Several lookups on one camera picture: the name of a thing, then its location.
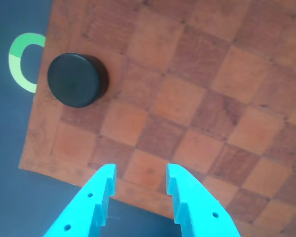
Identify turquoise gripper left finger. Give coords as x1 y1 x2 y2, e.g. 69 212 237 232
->
42 163 117 237

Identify turquoise gripper right finger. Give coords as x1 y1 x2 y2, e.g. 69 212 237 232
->
165 163 241 237

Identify black cylinder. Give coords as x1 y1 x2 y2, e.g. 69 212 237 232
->
47 53 110 109

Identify brown checkerboard mat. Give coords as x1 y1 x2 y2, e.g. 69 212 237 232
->
18 0 296 237

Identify green ring sticker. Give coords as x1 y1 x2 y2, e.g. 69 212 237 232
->
8 33 47 94

